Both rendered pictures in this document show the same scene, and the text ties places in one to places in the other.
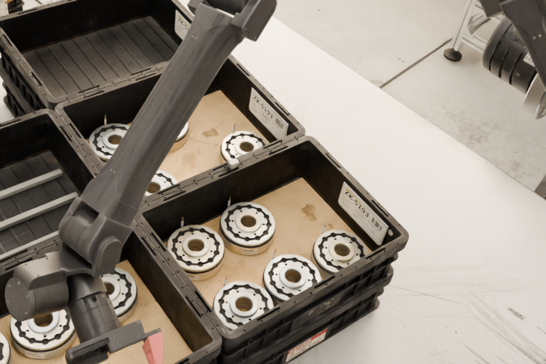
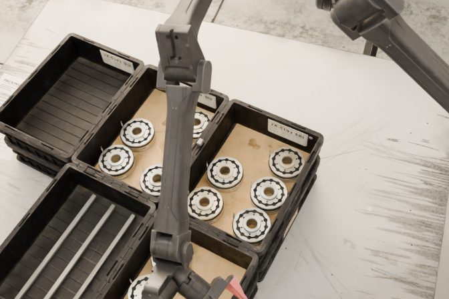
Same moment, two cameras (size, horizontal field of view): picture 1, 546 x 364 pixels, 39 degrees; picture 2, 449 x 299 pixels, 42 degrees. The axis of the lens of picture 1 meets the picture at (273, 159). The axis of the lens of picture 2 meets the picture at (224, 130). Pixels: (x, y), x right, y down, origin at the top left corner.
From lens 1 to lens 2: 0.39 m
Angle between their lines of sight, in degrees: 13
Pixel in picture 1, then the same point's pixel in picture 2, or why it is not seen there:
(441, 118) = (270, 7)
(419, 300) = (336, 159)
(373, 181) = (272, 97)
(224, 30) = (190, 96)
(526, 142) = not seen: outside the picture
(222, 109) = (164, 101)
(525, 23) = (379, 41)
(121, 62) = (82, 101)
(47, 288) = (166, 289)
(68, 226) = (156, 249)
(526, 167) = not seen: hidden behind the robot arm
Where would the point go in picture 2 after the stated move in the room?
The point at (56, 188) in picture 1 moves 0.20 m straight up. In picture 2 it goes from (98, 207) to (80, 171)
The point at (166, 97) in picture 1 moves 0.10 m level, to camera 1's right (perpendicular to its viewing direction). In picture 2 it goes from (176, 151) to (222, 138)
